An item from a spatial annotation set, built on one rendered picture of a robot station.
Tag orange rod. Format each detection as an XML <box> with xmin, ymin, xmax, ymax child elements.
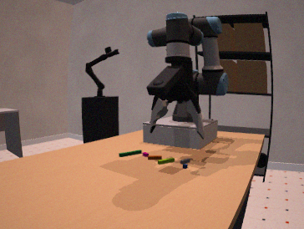
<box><xmin>148</xmin><ymin>155</ymin><xmax>162</xmax><ymax>160</ymax></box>

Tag lime green rod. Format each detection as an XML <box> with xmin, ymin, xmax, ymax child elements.
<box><xmin>158</xmin><ymin>158</ymin><xmax>175</xmax><ymax>165</ymax></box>

